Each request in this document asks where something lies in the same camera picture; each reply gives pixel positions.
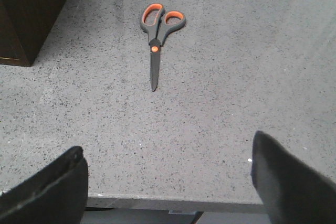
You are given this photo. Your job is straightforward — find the dark brown wooden drawer cabinet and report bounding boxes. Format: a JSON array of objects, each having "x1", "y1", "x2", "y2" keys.
[{"x1": 1, "y1": 0, "x2": 66, "y2": 67}]

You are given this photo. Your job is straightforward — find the grey orange scissors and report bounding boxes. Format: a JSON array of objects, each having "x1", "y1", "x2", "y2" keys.
[{"x1": 140, "y1": 3, "x2": 186, "y2": 92}]

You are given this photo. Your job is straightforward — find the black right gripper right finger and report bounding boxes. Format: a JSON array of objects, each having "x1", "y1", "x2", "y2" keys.
[{"x1": 251, "y1": 131, "x2": 335, "y2": 223}]

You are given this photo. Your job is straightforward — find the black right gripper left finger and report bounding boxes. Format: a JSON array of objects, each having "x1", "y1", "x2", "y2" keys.
[{"x1": 1, "y1": 146, "x2": 88, "y2": 223}]

